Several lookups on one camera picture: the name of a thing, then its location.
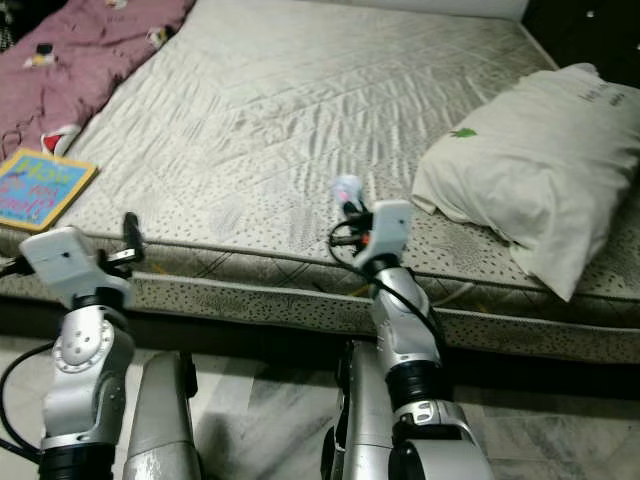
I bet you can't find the mauve cartoon print blanket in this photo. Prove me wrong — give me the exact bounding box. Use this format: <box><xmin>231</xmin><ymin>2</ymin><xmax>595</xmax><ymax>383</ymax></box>
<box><xmin>0</xmin><ymin>0</ymin><xmax>196</xmax><ymax>161</ymax></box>

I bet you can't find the grey quilted mattress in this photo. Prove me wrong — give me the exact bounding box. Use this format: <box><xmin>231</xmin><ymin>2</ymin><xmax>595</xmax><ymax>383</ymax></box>
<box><xmin>0</xmin><ymin>0</ymin><xmax>640</xmax><ymax>301</ymax></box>

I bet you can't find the silver left robot leg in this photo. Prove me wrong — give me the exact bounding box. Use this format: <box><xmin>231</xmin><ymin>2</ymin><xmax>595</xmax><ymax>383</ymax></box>
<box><xmin>125</xmin><ymin>350</ymin><xmax>203</xmax><ymax>480</ymax></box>

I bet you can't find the silver right robot leg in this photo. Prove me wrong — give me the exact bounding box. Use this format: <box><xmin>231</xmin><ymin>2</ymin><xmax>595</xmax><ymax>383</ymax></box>
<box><xmin>320</xmin><ymin>340</ymin><xmax>399</xmax><ymax>480</ymax></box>

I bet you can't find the white plastic wrapper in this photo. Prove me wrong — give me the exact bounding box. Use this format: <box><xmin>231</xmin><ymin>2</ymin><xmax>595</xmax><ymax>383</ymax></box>
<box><xmin>332</xmin><ymin>173</ymin><xmax>366</xmax><ymax>209</ymax></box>

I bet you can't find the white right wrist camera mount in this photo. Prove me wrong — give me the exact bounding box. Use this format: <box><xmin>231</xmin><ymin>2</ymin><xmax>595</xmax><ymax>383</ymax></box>
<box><xmin>365</xmin><ymin>200</ymin><xmax>414</xmax><ymax>266</ymax></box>

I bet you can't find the silver robot leg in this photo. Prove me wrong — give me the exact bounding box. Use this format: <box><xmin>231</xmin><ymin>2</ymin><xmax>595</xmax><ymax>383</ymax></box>
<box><xmin>125</xmin><ymin>350</ymin><xmax>203</xmax><ymax>480</ymax></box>
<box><xmin>320</xmin><ymin>340</ymin><xmax>399</xmax><ymax>480</ymax></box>

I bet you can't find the black tufted headboard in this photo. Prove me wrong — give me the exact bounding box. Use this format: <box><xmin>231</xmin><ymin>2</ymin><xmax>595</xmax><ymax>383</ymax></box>
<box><xmin>520</xmin><ymin>0</ymin><xmax>640</xmax><ymax>71</ymax></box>

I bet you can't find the grey dotted bed base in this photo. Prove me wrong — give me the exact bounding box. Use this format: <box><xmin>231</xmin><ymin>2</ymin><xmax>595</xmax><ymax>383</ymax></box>
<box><xmin>0</xmin><ymin>262</ymin><xmax>640</xmax><ymax>366</ymax></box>

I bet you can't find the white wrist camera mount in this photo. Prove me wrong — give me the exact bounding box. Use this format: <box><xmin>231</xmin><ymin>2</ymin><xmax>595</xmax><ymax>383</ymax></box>
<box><xmin>20</xmin><ymin>226</ymin><xmax>136</xmax><ymax>306</ymax></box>
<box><xmin>365</xmin><ymin>200</ymin><xmax>414</xmax><ymax>266</ymax></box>

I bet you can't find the colourful children's book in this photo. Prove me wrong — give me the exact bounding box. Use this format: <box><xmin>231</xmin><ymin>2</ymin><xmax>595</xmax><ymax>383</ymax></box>
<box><xmin>0</xmin><ymin>148</ymin><xmax>99</xmax><ymax>233</ymax></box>

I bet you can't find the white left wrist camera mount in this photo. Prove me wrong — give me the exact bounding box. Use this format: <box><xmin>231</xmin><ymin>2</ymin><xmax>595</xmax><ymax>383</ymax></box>
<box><xmin>20</xmin><ymin>226</ymin><xmax>136</xmax><ymax>306</ymax></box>

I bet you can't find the white pillow with green print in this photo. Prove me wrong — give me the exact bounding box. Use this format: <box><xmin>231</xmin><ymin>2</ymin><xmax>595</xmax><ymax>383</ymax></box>
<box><xmin>410</xmin><ymin>63</ymin><xmax>640</xmax><ymax>303</ymax></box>

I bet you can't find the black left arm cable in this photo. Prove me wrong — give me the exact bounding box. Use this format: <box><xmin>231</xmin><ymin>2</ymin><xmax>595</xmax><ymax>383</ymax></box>
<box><xmin>0</xmin><ymin>255</ymin><xmax>61</xmax><ymax>466</ymax></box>

